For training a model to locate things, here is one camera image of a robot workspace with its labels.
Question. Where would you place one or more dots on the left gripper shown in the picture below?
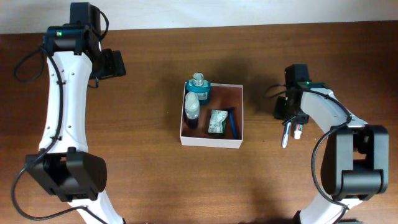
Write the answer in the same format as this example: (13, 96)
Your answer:
(115, 65)

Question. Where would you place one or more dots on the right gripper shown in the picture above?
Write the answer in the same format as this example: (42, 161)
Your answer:
(278, 112)

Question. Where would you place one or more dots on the blue white toothbrush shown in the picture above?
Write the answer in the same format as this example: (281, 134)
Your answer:
(285, 136)

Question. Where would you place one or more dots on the blue disposable razor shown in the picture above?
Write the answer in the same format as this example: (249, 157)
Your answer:
(232, 121)

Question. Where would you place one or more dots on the blue mouthwash bottle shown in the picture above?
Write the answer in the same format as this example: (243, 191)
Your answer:
(201, 87)

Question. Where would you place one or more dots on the clear pump bottle purple liquid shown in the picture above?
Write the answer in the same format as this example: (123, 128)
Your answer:
(192, 110)

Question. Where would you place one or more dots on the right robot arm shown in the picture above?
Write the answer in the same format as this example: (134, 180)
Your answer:
(349, 163)

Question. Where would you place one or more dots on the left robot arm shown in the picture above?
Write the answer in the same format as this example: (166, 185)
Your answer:
(63, 166)

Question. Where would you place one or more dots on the white cardboard box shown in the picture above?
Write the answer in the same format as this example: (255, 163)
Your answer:
(222, 96)

